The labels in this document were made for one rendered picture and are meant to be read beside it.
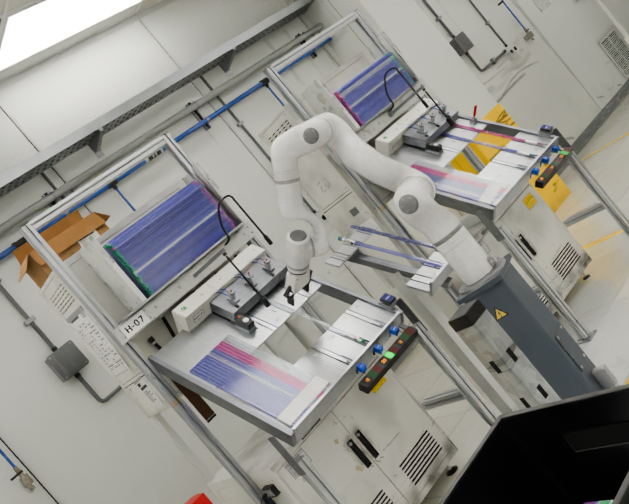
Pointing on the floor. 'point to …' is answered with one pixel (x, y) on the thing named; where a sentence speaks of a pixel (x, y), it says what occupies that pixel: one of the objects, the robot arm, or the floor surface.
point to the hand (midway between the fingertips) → (298, 295)
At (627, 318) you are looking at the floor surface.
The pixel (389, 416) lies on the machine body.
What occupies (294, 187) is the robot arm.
